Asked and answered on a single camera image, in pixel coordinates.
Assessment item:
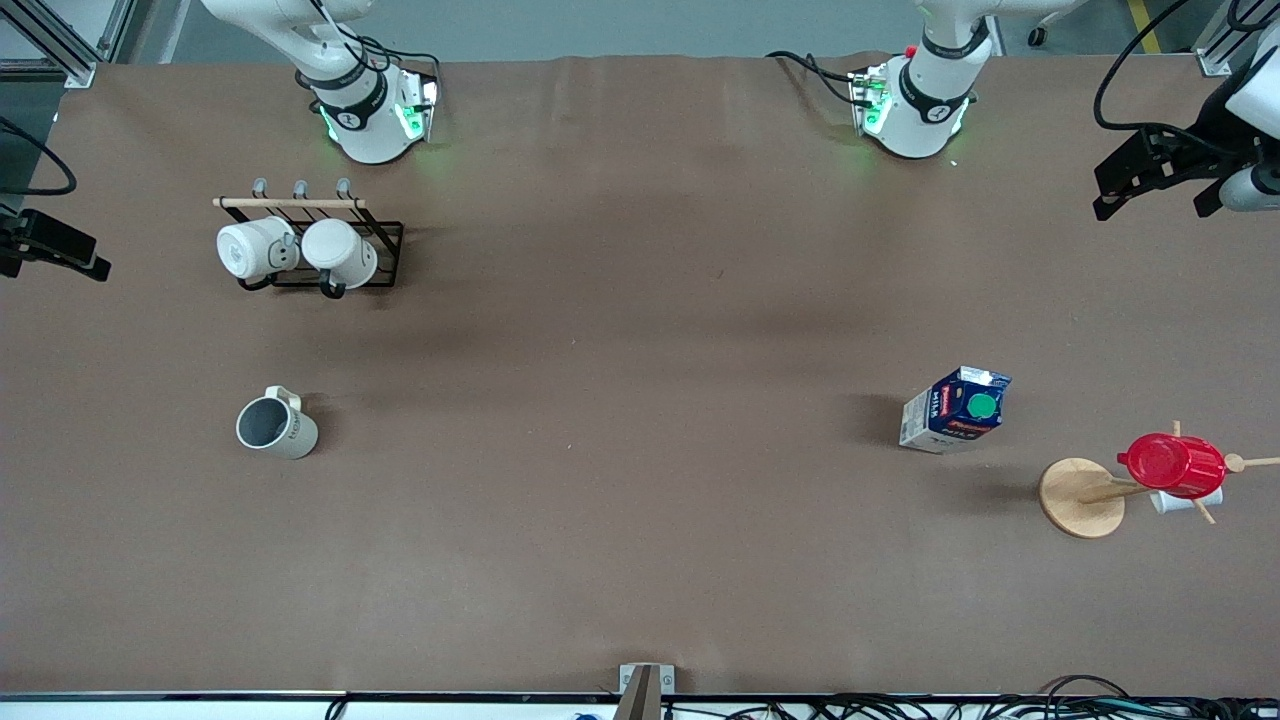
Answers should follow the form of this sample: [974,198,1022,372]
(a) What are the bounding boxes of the blue and white milk carton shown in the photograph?
[898,365,1013,456]

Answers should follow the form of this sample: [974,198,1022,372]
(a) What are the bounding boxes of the white mug with grey inside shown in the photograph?
[235,385,320,461]

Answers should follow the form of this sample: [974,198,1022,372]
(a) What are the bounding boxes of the red cup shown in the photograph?
[1116,432,1228,500]

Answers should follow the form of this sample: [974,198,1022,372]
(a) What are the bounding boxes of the small white cup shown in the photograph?
[1150,486,1225,516]

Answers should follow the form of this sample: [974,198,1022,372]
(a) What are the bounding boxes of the white mug with grey print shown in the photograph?
[216,216,300,282]

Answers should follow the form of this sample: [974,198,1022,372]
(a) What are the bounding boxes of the plain white mug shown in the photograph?
[301,218,379,290]

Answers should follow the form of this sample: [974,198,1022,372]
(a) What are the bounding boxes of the wooden mug tree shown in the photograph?
[1038,420,1280,540]

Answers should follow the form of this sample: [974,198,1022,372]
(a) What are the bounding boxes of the brown table cover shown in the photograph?
[0,53,1280,698]

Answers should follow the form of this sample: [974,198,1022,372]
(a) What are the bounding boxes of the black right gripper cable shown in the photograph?
[0,116,79,198]

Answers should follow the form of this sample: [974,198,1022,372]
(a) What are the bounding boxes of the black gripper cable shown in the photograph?
[1092,0,1196,134]
[0,116,79,198]

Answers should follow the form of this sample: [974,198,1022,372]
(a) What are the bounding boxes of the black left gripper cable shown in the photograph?
[1092,0,1196,134]

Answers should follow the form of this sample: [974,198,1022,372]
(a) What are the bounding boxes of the aluminium frame post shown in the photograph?
[1194,0,1280,78]
[0,0,138,89]

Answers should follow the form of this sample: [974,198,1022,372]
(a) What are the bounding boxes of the black left arm base cable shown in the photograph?
[765,49,863,108]

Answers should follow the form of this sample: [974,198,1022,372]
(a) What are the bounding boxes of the black arm base cable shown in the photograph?
[765,49,863,108]
[355,33,443,83]

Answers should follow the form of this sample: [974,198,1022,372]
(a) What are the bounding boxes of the black wire mug rack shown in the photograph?
[213,177,406,300]

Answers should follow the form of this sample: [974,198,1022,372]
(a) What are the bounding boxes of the black right arm base cable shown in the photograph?
[355,33,443,83]

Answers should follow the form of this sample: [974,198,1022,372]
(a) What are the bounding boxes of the black cable bundle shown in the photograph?
[690,674,1280,720]

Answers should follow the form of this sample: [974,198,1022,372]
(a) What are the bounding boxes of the grey metal bracket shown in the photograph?
[612,663,677,720]

